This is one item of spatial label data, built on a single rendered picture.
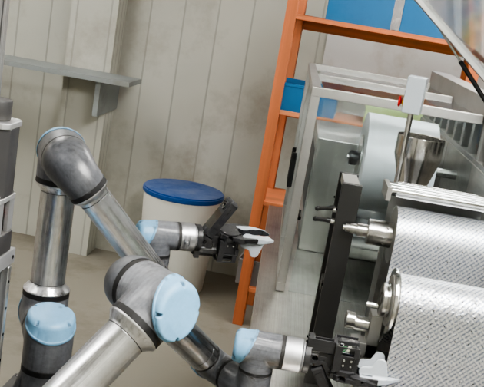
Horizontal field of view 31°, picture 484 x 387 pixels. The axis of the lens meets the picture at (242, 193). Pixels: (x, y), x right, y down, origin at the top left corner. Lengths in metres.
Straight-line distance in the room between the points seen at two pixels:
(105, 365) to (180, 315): 0.16
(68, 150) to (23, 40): 4.02
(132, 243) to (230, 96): 3.68
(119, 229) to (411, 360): 0.72
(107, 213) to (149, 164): 3.82
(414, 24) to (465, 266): 2.75
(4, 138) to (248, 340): 0.66
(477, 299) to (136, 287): 0.74
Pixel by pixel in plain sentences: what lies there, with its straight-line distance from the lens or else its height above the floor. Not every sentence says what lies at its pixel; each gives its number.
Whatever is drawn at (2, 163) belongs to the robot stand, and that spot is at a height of 1.45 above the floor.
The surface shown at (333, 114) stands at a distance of 2.82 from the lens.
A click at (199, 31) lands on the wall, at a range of 5.67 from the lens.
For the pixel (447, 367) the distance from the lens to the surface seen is 1.95.
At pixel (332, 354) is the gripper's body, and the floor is 1.13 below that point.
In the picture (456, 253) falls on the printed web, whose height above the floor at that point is 1.34.
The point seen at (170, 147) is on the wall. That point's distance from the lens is 5.77.
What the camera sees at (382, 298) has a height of 1.26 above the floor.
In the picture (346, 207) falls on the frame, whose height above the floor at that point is 1.38.
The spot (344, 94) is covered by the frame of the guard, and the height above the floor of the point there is 1.59.
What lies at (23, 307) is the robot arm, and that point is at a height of 1.01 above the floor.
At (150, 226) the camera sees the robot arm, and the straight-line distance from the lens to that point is 2.20.
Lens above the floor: 1.84
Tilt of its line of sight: 13 degrees down
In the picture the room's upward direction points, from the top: 10 degrees clockwise
